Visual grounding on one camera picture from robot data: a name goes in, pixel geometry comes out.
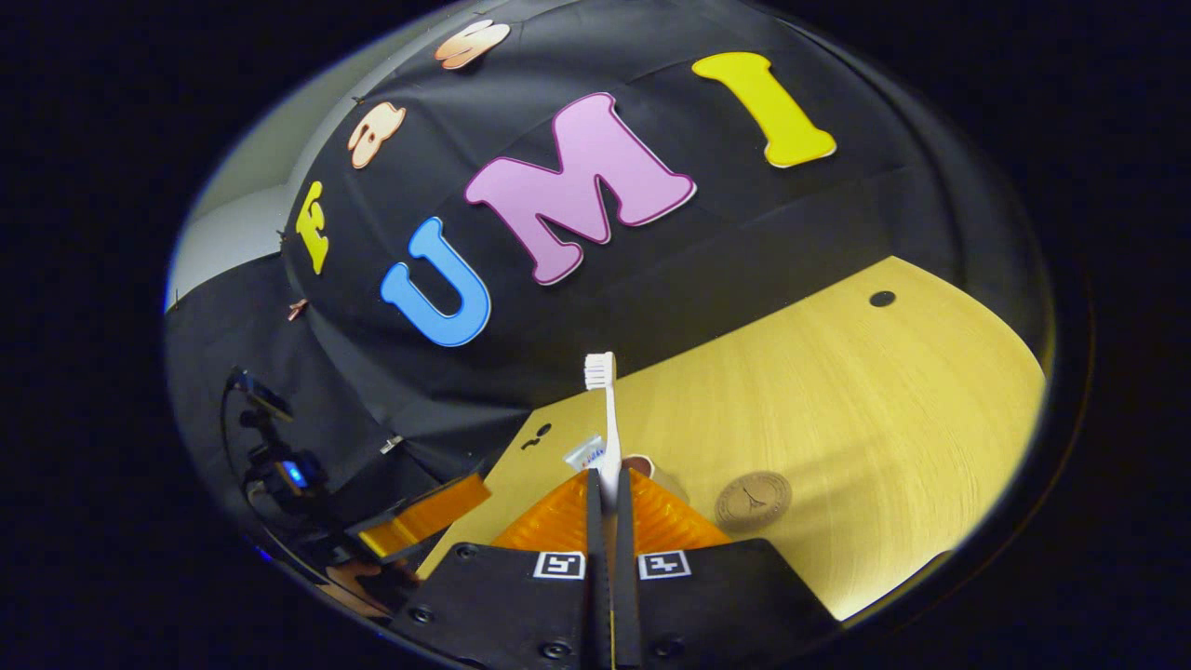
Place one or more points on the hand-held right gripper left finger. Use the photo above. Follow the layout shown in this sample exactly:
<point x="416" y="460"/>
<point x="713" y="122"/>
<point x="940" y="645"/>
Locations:
<point x="595" y="577"/>

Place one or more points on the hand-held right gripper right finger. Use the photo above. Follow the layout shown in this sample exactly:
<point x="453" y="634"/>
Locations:
<point x="625" y="577"/>

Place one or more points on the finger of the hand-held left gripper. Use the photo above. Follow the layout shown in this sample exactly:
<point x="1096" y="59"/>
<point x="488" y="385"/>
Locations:
<point x="433" y="512"/>

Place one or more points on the beige cup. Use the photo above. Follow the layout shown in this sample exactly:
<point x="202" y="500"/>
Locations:
<point x="670" y="486"/>

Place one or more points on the white toothpaste tube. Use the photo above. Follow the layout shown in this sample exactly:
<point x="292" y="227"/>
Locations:
<point x="586" y="453"/>

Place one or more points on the round brown coaster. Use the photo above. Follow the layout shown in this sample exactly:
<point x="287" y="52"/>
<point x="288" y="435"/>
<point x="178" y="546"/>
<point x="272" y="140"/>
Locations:
<point x="753" y="501"/>

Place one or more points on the white toothbrush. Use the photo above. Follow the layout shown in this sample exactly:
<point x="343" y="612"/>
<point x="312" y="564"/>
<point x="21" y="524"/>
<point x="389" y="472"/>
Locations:
<point x="610" y="419"/>

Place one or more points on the small white tag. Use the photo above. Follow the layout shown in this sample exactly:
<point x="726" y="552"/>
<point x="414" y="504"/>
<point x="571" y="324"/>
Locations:
<point x="391" y="445"/>

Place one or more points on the pink backdrop clip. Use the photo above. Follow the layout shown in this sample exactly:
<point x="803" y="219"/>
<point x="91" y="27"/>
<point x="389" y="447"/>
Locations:
<point x="298" y="309"/>

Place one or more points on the black backdrop cloth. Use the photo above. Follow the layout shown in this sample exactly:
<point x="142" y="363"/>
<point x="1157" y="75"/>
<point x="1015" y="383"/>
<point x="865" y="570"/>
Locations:
<point x="744" y="233"/>

